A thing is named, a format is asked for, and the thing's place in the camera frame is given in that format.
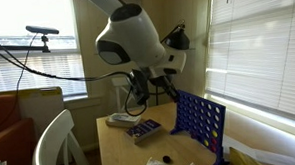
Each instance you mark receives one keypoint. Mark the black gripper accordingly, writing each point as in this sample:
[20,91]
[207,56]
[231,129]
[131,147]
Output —
[160,80]

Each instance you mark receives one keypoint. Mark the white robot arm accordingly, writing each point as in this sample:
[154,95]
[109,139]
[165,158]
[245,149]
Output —
[132,36]

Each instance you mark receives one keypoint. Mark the blue connect four board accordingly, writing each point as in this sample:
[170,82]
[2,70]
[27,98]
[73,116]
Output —
[188,110]

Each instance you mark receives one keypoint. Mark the yellow disc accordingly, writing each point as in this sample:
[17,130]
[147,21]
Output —
[206,143]
[215,134]

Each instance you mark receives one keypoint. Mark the red disc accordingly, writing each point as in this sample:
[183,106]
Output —
[213,149]
[214,141]

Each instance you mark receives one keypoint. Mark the black disc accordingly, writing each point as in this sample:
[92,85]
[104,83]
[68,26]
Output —
[166,159]

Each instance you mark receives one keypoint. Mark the purple card game box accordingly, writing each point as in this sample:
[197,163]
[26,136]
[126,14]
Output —
[143,129]

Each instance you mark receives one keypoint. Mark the white mermaid cover book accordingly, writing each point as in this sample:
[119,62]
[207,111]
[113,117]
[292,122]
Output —
[124,119]

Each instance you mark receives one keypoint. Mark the yellow bag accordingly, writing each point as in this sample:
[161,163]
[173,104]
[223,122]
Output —
[241,160]

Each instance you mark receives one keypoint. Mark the white moulded chair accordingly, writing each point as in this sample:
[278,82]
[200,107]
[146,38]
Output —
[53,140]

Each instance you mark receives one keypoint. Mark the whiteboard with yellow tape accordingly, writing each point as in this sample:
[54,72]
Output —
[41,107]

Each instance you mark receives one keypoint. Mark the orange brown armchair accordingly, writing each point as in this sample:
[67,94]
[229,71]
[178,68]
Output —
[10,145]

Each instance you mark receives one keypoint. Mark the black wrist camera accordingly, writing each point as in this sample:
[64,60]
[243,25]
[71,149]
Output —
[141,86]

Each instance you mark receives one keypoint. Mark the black stereo camera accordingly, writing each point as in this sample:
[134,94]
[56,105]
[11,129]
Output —
[41,29]

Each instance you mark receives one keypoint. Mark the black camera boom stand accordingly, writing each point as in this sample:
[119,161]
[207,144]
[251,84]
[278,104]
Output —
[19,48]

